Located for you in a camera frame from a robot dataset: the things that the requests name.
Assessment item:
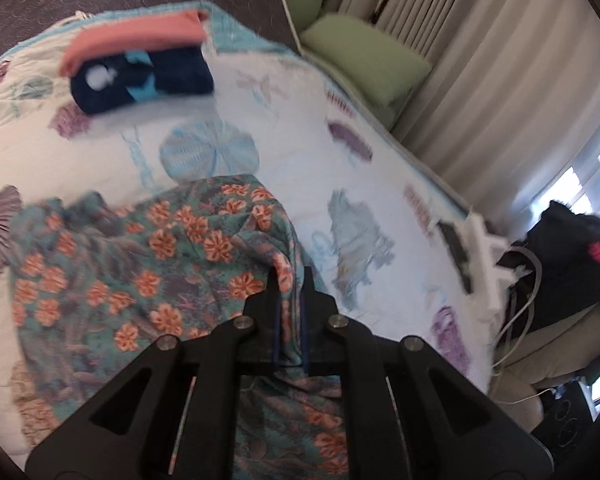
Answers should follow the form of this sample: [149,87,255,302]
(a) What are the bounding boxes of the white seashell print quilt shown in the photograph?
[0,0,501,461]

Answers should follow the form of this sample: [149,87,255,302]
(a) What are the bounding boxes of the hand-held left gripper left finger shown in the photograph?
[25,277,283,480]

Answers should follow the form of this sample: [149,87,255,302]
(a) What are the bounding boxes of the beige curtain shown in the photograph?
[325,0,600,221]

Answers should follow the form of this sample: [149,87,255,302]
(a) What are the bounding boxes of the teal floral garment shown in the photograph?
[7,174,353,480]

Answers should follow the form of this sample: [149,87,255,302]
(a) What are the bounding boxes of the white cable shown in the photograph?
[489,247,556,403]

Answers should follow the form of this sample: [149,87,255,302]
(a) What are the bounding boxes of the black bag with pink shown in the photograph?
[496,200,600,333]

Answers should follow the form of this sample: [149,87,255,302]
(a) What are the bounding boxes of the beige chair seat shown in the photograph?
[487,305,600,433]

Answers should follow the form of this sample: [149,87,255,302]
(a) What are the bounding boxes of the white plastic object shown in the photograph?
[465,212,512,313]

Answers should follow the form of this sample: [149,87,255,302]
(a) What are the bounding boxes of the large green pillow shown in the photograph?
[299,12,433,111]

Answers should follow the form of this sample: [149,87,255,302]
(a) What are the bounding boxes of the folded navy star print cloth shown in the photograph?
[70,45,215,115]

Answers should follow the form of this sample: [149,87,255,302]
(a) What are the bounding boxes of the folded pink cloth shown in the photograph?
[61,9,211,77]

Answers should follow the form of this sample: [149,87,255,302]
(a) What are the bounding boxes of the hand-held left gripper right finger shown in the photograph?
[300,266,553,480]

